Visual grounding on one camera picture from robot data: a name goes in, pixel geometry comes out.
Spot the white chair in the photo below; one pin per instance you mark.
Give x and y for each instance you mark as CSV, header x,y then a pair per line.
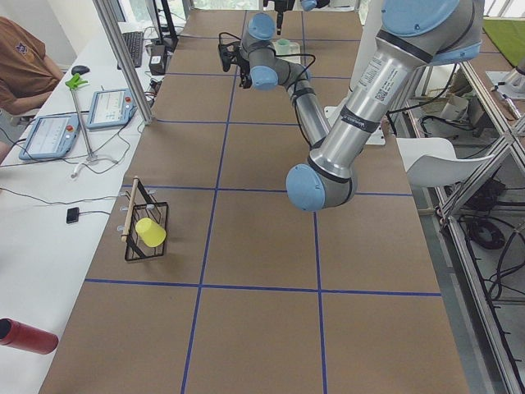
x,y
432,162

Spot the cream rabbit tray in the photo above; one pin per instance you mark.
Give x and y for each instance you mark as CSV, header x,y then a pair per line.
x,y
295,58

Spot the black keyboard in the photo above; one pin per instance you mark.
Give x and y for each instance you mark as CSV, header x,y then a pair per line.
x,y
134,41

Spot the blue teach pendant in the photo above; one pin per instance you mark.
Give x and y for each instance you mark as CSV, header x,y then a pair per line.
x,y
110,108
50,137

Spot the small black puck device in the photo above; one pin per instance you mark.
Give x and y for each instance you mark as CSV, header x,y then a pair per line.
x,y
72,215

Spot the red bottle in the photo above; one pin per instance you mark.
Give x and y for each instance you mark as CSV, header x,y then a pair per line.
x,y
21,336

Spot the person in brown shirt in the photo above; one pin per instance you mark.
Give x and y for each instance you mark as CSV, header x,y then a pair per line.
x,y
28,74

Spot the black power adapter box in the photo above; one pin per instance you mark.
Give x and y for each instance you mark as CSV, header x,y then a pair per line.
x,y
158,60

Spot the pale green cup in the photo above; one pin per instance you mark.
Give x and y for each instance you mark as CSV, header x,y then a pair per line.
x,y
285,47

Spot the blue teach pendant near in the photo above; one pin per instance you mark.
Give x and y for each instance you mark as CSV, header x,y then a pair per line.
x,y
50,137

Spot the blue teach pendant far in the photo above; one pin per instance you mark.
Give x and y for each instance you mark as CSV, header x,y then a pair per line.
x,y
110,108

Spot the yellow cup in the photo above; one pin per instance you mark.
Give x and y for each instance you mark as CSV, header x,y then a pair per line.
x,y
150,232

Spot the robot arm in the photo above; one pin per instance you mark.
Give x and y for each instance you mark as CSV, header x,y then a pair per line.
x,y
412,34
307,5

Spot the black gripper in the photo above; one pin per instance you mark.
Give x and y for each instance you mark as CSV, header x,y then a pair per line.
x,y
244,70
280,6

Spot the black wire cup rack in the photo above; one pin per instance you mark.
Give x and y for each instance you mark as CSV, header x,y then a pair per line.
x,y
142,204

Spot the black computer mouse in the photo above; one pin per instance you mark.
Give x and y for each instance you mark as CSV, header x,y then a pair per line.
x,y
79,69

